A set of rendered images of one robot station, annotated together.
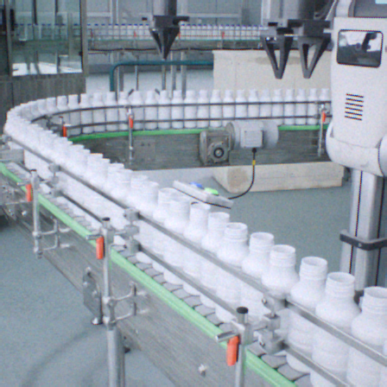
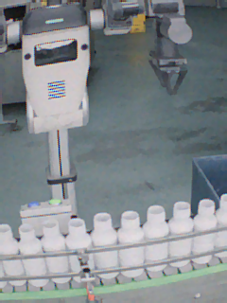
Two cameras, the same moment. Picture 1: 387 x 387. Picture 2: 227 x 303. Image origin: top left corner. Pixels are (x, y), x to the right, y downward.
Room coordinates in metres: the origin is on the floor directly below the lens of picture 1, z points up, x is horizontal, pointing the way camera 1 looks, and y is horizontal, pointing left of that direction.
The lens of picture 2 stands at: (0.78, 0.86, 1.78)
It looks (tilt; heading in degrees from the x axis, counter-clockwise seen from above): 31 degrees down; 291
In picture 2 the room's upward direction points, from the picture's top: 2 degrees counter-clockwise
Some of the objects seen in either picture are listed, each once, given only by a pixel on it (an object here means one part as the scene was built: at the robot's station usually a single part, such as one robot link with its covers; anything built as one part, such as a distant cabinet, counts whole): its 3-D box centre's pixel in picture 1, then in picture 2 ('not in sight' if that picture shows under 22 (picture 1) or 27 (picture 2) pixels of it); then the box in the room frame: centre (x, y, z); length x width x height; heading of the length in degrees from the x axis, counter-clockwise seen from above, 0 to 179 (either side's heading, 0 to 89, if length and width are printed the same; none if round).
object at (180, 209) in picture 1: (179, 240); (130, 245); (1.10, 0.02, 1.08); 0.06 x 0.06 x 0.17
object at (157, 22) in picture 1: (159, 39); not in sight; (1.45, 0.08, 1.44); 0.07 x 0.07 x 0.09; 32
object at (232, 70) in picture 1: (278, 118); not in sight; (5.57, -0.77, 0.59); 1.10 x 0.62 x 1.18; 104
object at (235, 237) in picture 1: (234, 272); (203, 232); (0.95, -0.07, 1.08); 0.06 x 0.06 x 0.17
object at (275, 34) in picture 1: (286, 51); (170, 75); (1.06, -0.16, 1.44); 0.07 x 0.07 x 0.09; 32
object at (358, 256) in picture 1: (359, 301); (65, 217); (1.55, -0.47, 0.74); 0.11 x 0.11 x 0.40; 32
